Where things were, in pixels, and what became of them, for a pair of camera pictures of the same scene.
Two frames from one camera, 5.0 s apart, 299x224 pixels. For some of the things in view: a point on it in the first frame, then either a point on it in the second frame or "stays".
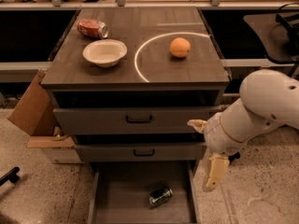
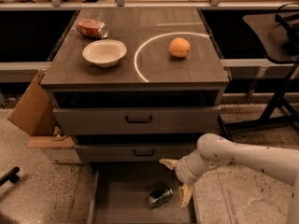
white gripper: x=219 y=136 → x=181 y=172
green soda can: x=160 y=196 stays
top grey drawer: x=130 y=120 stays
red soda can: x=94 y=28 stays
